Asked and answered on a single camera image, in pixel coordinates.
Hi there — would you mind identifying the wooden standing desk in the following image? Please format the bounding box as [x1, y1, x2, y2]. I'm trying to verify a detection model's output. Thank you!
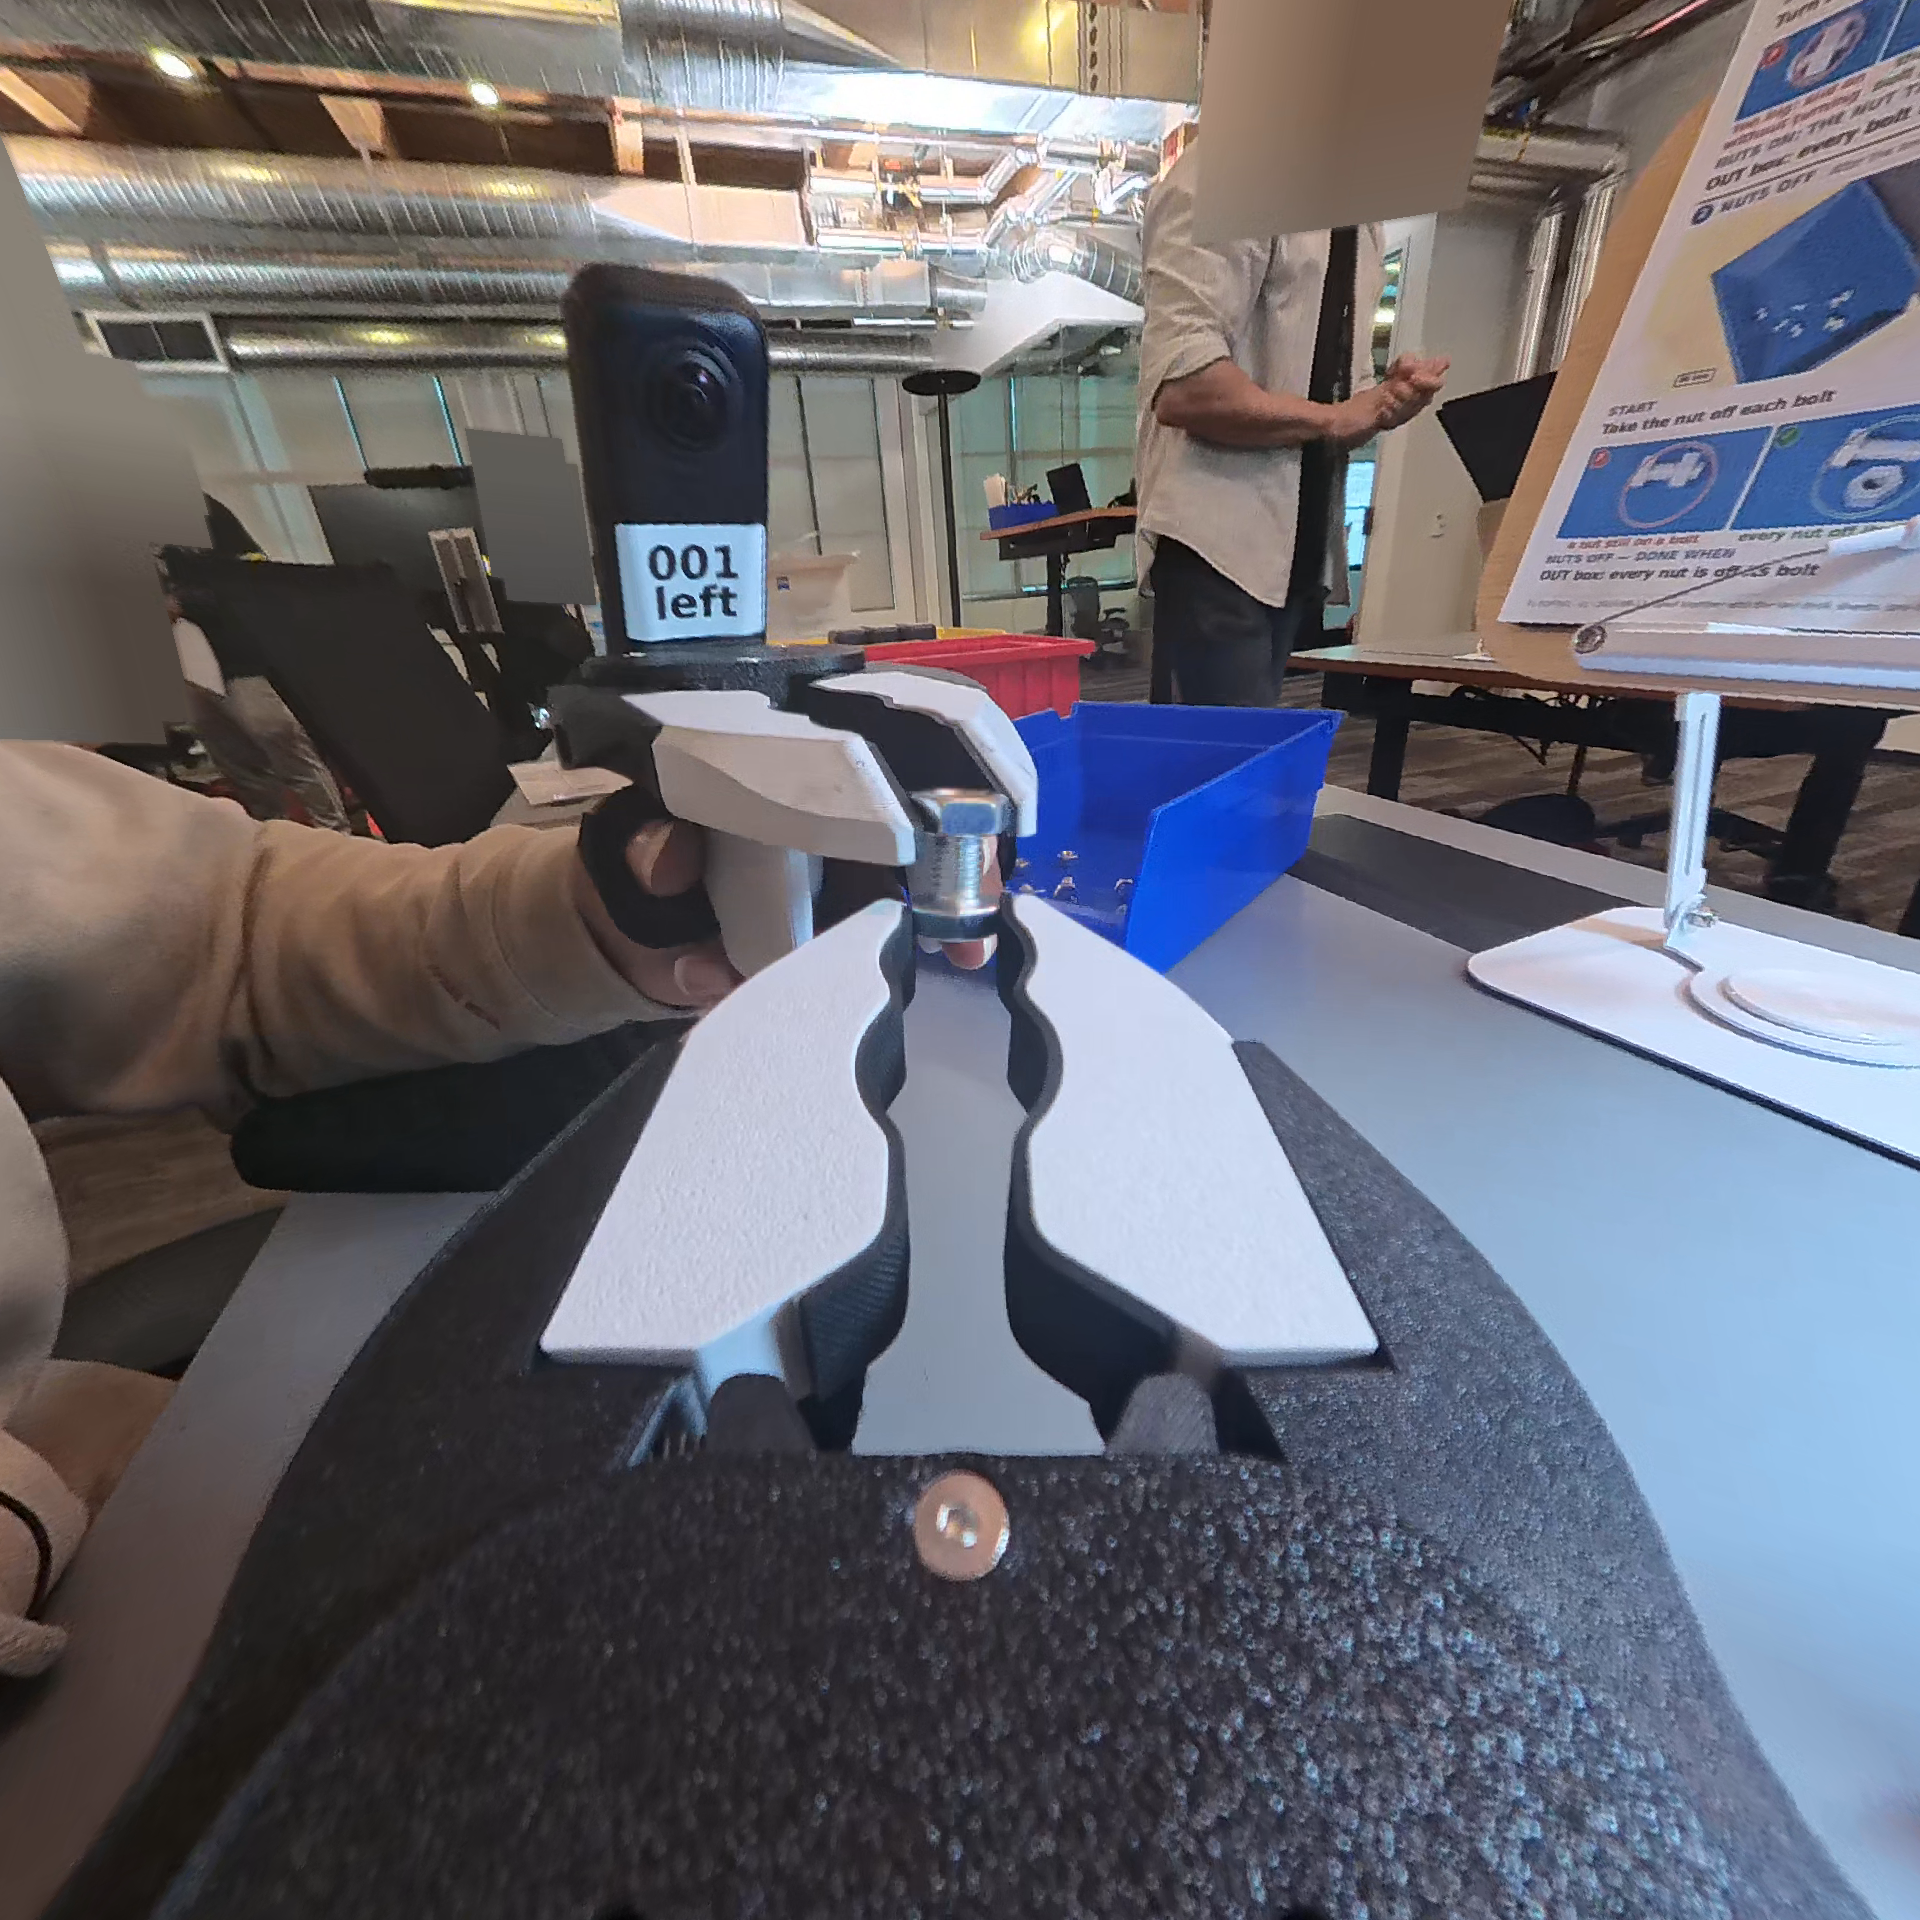
[984, 505, 1143, 638]

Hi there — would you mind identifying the white instruction sheet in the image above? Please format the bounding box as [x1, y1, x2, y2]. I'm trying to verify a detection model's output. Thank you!
[1500, 0, 1920, 632]

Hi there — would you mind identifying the person's left forearm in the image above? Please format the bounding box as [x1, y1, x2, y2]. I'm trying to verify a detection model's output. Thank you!
[0, 742, 645, 1127]

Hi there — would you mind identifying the person's beige hoodie torso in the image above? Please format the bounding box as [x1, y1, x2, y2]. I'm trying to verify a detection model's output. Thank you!
[0, 1079, 167, 1682]

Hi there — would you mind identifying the blue plastic bin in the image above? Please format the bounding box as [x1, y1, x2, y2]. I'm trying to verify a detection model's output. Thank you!
[1016, 707, 1344, 970]

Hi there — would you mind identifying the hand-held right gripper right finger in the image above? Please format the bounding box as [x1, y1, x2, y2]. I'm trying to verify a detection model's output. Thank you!
[1002, 895, 1384, 1418]

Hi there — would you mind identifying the person's left hand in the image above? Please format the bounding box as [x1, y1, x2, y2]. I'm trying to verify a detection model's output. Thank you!
[588, 811, 1007, 1013]

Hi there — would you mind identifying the red plastic bin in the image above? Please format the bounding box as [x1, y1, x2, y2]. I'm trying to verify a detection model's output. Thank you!
[866, 632, 1096, 721]

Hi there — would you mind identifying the black floor lamp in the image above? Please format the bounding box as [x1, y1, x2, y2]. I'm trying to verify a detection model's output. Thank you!
[901, 365, 988, 638]

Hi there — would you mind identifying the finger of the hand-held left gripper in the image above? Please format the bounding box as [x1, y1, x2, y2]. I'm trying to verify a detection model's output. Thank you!
[626, 690, 918, 977]
[795, 667, 1043, 841]

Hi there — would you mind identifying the silver hex bolt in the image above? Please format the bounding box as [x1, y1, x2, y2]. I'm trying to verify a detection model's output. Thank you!
[907, 786, 1016, 940]

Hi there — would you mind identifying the black chair armrest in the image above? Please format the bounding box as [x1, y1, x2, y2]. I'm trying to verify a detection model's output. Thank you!
[237, 1021, 686, 1197]

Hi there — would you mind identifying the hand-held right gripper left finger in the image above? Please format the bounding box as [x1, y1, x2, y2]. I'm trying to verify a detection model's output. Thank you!
[539, 895, 917, 1412]

